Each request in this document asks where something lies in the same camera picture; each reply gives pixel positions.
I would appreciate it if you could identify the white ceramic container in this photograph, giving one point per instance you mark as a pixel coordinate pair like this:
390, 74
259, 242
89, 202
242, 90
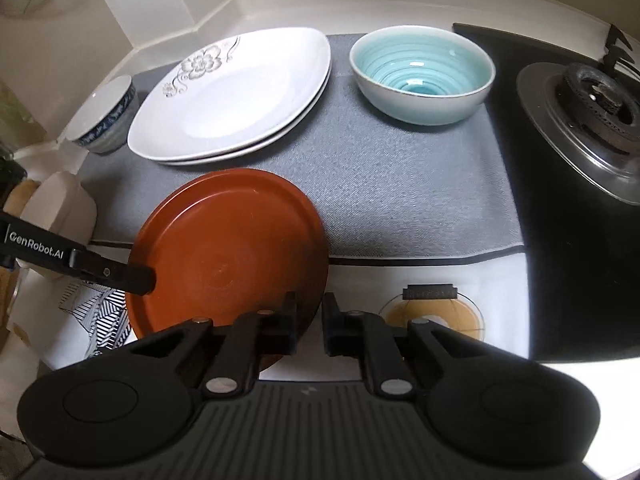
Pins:
57, 210

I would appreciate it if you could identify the black gas cooktop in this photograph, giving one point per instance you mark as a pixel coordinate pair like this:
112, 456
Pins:
565, 260

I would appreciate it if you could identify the small blue patterned bowl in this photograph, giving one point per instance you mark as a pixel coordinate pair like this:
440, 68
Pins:
107, 120

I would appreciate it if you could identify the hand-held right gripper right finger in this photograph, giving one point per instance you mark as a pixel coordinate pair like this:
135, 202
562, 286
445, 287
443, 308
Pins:
328, 332

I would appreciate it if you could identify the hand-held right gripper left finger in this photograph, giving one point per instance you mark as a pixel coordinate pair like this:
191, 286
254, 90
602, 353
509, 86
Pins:
292, 332

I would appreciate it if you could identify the teal glazed bowl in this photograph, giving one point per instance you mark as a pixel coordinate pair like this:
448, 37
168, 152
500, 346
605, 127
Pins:
420, 75

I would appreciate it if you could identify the silver gas burner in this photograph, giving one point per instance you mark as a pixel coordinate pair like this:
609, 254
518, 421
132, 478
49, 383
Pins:
560, 125

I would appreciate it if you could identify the grey drying mat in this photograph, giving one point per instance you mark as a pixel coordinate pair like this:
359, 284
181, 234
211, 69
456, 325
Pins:
400, 185

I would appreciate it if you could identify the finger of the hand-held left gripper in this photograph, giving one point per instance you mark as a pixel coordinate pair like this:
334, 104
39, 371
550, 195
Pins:
135, 280

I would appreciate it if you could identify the brown round plate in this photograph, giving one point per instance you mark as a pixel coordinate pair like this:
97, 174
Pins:
225, 250

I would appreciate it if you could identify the black pot support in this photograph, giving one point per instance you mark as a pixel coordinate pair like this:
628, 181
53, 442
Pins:
620, 47

